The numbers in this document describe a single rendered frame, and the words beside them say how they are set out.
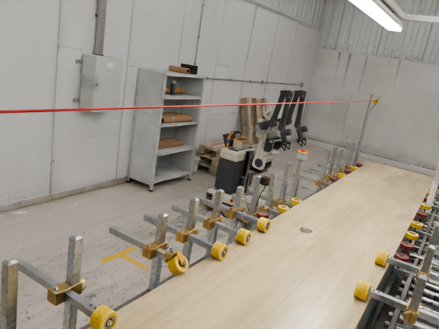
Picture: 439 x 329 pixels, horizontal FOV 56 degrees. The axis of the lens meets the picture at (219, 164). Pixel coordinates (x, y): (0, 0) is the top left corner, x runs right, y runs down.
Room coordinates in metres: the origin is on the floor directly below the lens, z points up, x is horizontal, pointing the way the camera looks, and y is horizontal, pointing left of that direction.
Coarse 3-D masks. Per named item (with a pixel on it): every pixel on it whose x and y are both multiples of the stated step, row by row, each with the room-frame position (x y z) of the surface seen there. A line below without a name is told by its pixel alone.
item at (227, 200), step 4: (212, 188) 4.82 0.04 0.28; (248, 188) 5.06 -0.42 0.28; (252, 188) 5.09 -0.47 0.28; (208, 192) 4.76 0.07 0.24; (212, 192) 4.74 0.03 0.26; (260, 192) 4.98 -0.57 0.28; (264, 192) 5.00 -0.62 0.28; (208, 196) 4.76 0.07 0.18; (212, 196) 4.73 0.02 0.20; (224, 196) 4.65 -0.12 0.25; (228, 196) 4.64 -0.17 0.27; (248, 196) 4.72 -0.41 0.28; (224, 200) 4.64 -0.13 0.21; (228, 200) 4.62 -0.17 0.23; (232, 200) 4.58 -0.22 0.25; (260, 200) 4.67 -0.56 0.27; (264, 200) 4.74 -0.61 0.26; (204, 204) 4.77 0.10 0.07; (224, 204) 4.63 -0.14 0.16; (228, 204) 4.61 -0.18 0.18; (232, 204) 4.59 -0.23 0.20; (244, 204) 4.51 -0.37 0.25; (260, 204) 4.64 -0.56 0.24; (212, 208) 4.74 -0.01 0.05; (244, 208) 4.50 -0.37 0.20; (224, 212) 4.63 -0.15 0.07
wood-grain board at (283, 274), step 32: (320, 192) 3.30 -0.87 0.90; (352, 192) 3.47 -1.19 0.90; (384, 192) 3.65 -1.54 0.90; (416, 192) 3.84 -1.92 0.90; (288, 224) 2.46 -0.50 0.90; (320, 224) 2.56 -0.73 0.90; (352, 224) 2.66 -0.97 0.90; (384, 224) 2.77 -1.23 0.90; (256, 256) 1.94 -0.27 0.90; (288, 256) 2.01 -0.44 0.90; (320, 256) 2.07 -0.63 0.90; (352, 256) 2.14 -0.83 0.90; (160, 288) 1.51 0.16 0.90; (192, 288) 1.55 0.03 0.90; (224, 288) 1.59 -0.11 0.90; (256, 288) 1.63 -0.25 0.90; (288, 288) 1.68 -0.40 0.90; (320, 288) 1.73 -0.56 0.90; (352, 288) 1.78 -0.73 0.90; (128, 320) 1.28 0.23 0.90; (160, 320) 1.31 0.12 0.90; (192, 320) 1.34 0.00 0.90; (224, 320) 1.37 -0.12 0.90; (256, 320) 1.40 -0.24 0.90; (288, 320) 1.44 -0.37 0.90; (320, 320) 1.47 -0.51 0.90; (352, 320) 1.51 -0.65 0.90
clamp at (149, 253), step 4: (152, 244) 1.75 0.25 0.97; (156, 244) 1.76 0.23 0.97; (164, 244) 1.77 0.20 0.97; (168, 244) 1.80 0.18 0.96; (144, 248) 1.71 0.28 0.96; (148, 248) 1.70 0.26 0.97; (152, 248) 1.71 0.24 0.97; (156, 248) 1.72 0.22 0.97; (164, 248) 1.78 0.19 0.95; (168, 248) 1.79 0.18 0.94; (144, 252) 1.71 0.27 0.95; (148, 252) 1.70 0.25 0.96; (152, 252) 1.70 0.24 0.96; (144, 256) 1.71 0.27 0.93; (148, 256) 1.70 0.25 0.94; (152, 256) 1.71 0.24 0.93; (156, 256) 1.73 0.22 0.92
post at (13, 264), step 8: (8, 264) 1.11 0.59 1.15; (16, 264) 1.13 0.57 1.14; (8, 272) 1.11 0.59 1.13; (16, 272) 1.13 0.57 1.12; (8, 280) 1.11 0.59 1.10; (16, 280) 1.13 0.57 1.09; (8, 288) 1.11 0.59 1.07; (16, 288) 1.13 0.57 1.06; (8, 296) 1.11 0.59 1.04; (16, 296) 1.14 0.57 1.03; (8, 304) 1.11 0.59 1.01; (16, 304) 1.14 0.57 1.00; (8, 312) 1.11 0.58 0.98; (16, 312) 1.14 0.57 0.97; (0, 320) 1.12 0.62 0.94; (8, 320) 1.11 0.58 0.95; (0, 328) 1.12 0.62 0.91; (8, 328) 1.12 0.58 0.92
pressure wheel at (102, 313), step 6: (102, 306) 1.22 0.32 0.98; (96, 312) 1.19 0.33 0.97; (102, 312) 1.19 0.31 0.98; (108, 312) 1.19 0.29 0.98; (114, 312) 1.21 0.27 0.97; (90, 318) 1.19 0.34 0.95; (96, 318) 1.18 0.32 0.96; (102, 318) 1.17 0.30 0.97; (108, 318) 1.19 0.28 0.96; (114, 318) 1.21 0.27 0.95; (90, 324) 1.18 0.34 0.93; (96, 324) 1.17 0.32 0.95; (102, 324) 1.16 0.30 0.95; (108, 324) 1.19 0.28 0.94; (114, 324) 1.21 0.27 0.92
